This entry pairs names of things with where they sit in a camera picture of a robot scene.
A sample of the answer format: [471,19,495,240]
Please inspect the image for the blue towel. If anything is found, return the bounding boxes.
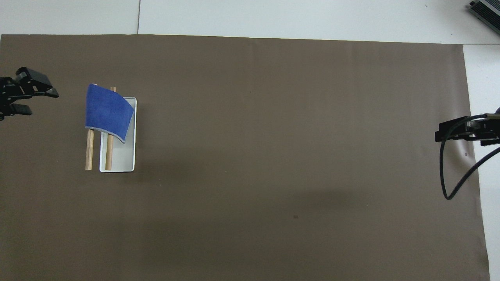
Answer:
[85,84,135,144]

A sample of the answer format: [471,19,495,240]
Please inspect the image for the grey metal device box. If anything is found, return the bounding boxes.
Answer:
[469,0,500,36]

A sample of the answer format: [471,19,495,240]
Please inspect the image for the black cable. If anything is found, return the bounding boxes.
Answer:
[439,113,500,201]

